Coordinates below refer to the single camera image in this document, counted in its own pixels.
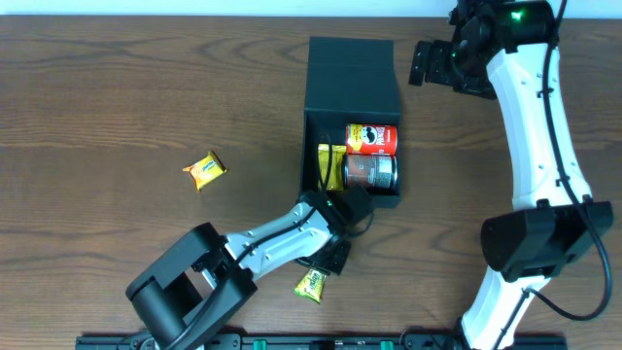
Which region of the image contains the green yellow snack packet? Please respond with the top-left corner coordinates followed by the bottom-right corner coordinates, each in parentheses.
top-left (294, 268), bottom-right (327, 304)

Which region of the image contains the silver-sided Pringles can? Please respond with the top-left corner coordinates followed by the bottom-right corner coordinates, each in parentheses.
top-left (342, 155), bottom-right (398, 191)

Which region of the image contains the red Pringles can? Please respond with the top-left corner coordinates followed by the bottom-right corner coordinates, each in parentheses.
top-left (346, 123), bottom-right (398, 156)

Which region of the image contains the dark green box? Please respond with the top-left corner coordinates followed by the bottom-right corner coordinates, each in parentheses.
top-left (299, 37), bottom-right (402, 193)

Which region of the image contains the orange snack packet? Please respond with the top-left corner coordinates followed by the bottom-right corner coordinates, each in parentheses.
top-left (183, 151), bottom-right (227, 193)

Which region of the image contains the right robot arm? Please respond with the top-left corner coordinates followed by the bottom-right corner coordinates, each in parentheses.
top-left (409, 0), bottom-right (613, 349)

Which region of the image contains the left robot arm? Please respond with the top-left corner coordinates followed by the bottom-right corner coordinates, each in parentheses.
top-left (125, 186), bottom-right (373, 349)

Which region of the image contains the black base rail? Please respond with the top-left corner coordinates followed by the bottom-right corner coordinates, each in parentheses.
top-left (75, 332), bottom-right (569, 350)

